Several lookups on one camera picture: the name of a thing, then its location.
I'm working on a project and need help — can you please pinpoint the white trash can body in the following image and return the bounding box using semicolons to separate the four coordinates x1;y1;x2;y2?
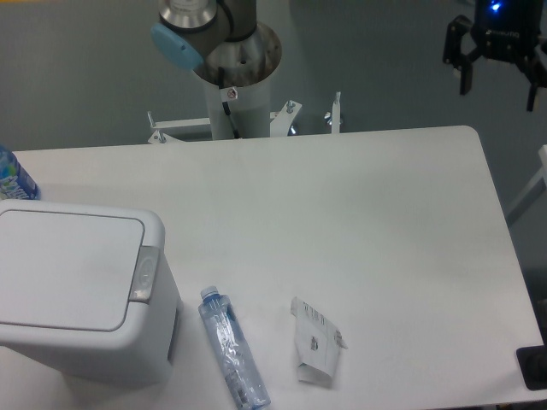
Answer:
1;200;182;385

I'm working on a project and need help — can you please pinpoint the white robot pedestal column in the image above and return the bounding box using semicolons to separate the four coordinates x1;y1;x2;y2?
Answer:
191;21;283;141

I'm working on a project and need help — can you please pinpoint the black cable on pedestal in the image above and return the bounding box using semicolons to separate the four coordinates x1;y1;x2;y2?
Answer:
216;66;240;140

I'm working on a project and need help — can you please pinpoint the clear plastic water bottle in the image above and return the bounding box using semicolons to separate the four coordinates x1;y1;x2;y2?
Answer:
198;286;271;409

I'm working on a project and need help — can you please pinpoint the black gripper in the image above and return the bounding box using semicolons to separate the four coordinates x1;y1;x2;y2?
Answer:
443;1;546;112

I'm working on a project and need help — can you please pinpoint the crumpled white paper carton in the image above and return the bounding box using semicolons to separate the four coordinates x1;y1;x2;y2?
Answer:
291;297;348;389

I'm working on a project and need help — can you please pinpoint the grey lid push button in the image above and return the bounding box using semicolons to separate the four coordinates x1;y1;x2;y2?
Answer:
128;246;160;304

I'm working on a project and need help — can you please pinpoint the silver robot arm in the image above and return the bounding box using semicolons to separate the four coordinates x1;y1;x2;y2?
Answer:
150;1;546;110

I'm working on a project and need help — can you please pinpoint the blue labelled bottle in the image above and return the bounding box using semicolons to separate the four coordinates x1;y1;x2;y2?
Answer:
1;146;40;200

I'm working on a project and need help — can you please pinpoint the white trash can lid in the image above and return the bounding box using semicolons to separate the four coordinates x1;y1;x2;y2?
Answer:
1;210;144;331

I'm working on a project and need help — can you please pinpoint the white frame at right edge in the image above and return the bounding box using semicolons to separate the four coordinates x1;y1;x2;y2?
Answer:
505;144;546;226

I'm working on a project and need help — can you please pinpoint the black clamp at table edge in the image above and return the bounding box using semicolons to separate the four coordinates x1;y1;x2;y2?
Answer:
516;345;546;391

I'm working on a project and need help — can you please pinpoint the white pedestal base frame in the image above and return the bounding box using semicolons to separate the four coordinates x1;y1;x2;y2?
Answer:
146;91;345;145

